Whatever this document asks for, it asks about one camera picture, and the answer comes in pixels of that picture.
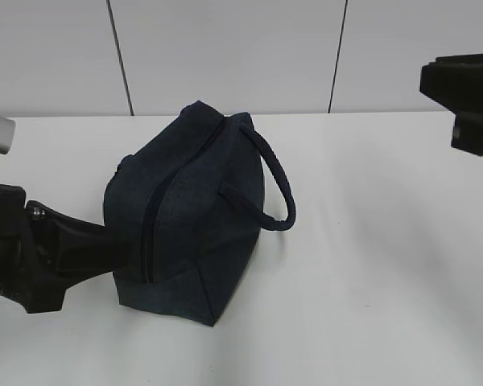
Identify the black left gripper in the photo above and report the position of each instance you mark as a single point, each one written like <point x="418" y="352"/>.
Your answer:
<point x="66" y="244"/>

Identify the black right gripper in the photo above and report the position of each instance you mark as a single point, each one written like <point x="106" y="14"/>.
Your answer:
<point x="456" y="83"/>

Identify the dark blue lunch bag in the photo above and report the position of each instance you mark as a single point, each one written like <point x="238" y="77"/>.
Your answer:
<point x="193" y="202"/>

